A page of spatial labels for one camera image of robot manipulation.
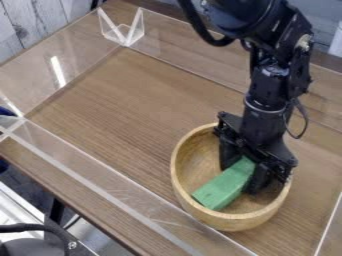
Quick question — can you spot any black cable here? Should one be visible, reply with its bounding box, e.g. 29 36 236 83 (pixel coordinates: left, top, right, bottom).
0 223 73 256

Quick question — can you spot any black table leg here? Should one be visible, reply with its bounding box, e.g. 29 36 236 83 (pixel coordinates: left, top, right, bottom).
50 199 66 224

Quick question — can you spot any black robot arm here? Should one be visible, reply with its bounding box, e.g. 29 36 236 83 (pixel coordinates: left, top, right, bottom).
178 0 315 194

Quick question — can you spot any black metal bracket with screw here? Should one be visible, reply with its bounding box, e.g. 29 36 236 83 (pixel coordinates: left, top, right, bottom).
62 230 100 256

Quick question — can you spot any clear acrylic corner bracket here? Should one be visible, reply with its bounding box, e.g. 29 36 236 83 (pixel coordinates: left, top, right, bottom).
97 8 145 47

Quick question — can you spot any clear acrylic tray wall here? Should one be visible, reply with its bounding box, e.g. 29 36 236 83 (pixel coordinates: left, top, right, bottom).
0 0 342 256

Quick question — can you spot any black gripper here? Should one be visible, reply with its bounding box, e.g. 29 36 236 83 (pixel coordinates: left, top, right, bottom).
213 97 299 195

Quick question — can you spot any green rectangular block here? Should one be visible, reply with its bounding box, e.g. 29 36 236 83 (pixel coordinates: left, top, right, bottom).
192 157 256 211

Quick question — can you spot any brown wooden bowl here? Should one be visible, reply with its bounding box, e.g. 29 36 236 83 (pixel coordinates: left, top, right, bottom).
170 123 293 232

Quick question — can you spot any blue object at left edge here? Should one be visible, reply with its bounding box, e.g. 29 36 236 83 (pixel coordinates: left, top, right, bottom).
0 106 18 117

